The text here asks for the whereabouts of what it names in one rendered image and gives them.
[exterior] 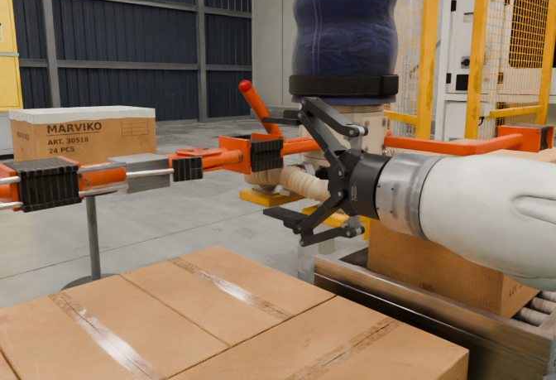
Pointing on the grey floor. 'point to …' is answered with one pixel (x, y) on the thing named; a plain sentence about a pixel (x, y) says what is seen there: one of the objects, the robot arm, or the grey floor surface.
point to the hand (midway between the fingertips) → (275, 166)
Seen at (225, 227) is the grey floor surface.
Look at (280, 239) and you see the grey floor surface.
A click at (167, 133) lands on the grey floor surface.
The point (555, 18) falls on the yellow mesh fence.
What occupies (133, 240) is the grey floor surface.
